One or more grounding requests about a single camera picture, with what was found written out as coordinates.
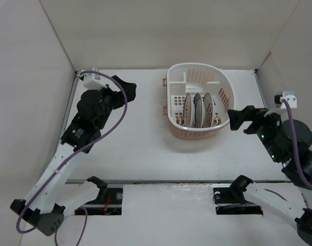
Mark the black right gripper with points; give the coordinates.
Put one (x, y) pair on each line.
(237, 117)

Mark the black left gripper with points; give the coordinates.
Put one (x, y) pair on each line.
(118, 97)

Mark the plate with red characters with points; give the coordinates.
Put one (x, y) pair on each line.
(209, 110)

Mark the plate with green rim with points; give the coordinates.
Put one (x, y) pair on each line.
(199, 111)

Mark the plate with orange sunburst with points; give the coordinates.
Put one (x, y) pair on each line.
(188, 113)

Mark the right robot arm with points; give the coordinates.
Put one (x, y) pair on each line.
(287, 142)

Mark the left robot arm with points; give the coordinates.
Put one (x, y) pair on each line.
(44, 208)

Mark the white plastic dish rack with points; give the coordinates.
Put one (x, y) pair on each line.
(193, 72)

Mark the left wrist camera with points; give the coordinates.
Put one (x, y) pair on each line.
(93, 81)

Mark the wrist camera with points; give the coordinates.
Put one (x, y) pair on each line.
(93, 81)
(289, 96)

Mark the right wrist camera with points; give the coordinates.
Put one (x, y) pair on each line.
(289, 96)

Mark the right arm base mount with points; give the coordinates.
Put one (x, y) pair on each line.
(229, 200)

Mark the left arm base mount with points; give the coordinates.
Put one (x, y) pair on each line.
(106, 198)

